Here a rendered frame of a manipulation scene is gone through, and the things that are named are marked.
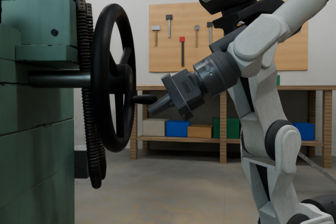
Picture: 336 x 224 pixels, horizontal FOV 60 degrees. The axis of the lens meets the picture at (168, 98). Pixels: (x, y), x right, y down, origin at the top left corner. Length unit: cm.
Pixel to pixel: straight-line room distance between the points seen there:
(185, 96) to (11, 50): 35
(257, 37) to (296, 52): 331
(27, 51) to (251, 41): 44
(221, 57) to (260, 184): 65
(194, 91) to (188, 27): 331
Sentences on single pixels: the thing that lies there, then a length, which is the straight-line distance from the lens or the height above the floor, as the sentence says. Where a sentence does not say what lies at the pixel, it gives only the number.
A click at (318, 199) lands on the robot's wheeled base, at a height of 36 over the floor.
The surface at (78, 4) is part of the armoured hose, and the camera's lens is 62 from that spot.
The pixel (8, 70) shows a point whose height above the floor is 82.
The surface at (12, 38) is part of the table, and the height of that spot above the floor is 88.
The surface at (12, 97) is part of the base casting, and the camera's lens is 59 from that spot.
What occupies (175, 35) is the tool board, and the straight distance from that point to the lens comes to 393.
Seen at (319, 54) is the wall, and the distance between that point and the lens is 403.
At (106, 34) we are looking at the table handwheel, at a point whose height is 87.
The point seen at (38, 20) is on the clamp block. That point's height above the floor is 92.
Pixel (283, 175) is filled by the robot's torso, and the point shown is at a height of 51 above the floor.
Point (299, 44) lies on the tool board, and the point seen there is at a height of 137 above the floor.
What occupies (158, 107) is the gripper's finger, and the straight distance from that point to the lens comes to 66.
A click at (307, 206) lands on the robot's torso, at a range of 131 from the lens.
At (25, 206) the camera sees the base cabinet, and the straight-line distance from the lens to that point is 66.
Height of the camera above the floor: 78
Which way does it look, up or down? 1 degrees down
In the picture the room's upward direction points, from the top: straight up
